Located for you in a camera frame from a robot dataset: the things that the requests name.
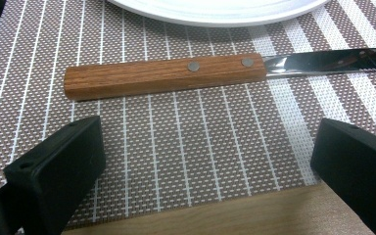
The brown striped woven placemat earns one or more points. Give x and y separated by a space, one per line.
189 137

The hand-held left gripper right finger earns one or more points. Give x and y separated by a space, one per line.
359 169

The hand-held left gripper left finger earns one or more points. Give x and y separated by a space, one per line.
52 176

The white plate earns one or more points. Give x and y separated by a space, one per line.
218 11

